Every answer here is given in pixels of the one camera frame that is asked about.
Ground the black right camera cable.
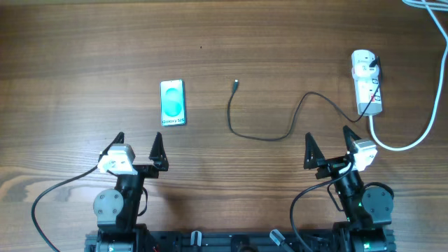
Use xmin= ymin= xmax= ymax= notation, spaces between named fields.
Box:
xmin=289 ymin=161 xmax=354 ymax=252

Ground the white power strip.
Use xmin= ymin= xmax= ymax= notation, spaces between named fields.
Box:
xmin=351 ymin=50 xmax=382 ymax=116

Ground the blue screen Galaxy smartphone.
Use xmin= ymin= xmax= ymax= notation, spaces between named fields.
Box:
xmin=160 ymin=79 xmax=186 ymax=127

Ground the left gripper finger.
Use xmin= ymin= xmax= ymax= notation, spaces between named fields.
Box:
xmin=149 ymin=132 xmax=169 ymax=172
xmin=101 ymin=132 xmax=125 ymax=154

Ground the black USB charging cable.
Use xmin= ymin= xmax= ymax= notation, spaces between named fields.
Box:
xmin=227 ymin=56 xmax=383 ymax=142

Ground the white power strip cord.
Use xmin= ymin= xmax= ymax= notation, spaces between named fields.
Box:
xmin=368 ymin=0 xmax=448 ymax=152

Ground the black left camera cable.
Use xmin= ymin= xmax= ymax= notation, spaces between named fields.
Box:
xmin=31 ymin=164 xmax=99 ymax=252

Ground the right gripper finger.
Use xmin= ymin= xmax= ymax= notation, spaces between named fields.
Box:
xmin=342 ymin=125 xmax=361 ymax=152
xmin=304 ymin=132 xmax=326 ymax=169

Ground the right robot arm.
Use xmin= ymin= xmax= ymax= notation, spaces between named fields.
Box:
xmin=303 ymin=126 xmax=397 ymax=252

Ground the black camera cable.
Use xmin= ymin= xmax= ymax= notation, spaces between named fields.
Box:
xmin=31 ymin=164 xmax=99 ymax=252
xmin=289 ymin=161 xmax=354 ymax=252

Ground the white USB plug adapter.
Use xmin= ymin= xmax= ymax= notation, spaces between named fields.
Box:
xmin=351 ymin=59 xmax=379 ymax=81

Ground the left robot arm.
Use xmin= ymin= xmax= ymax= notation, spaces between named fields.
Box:
xmin=84 ymin=132 xmax=169 ymax=252

